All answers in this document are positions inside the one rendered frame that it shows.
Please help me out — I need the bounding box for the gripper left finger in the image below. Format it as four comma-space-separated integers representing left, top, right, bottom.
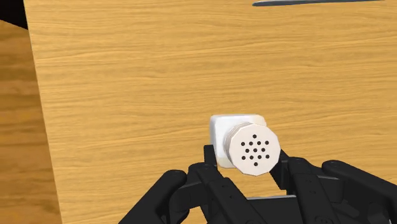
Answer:
118, 144, 267, 224

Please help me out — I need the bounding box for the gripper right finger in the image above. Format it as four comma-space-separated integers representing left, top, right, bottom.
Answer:
268, 149, 397, 224

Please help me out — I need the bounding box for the white salt shaker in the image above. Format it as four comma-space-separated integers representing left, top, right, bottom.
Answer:
209, 114, 281, 177

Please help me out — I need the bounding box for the dark grey flat utensil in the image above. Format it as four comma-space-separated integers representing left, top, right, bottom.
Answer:
251, 0, 386, 7

